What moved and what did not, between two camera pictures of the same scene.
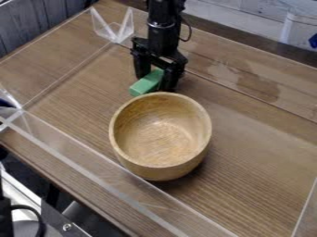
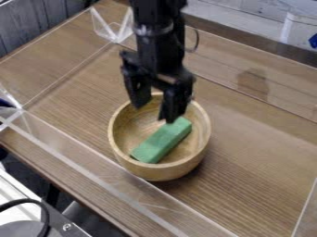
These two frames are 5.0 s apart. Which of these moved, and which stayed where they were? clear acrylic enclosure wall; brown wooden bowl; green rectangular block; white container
Moved: green rectangular block
Stayed: white container; brown wooden bowl; clear acrylic enclosure wall
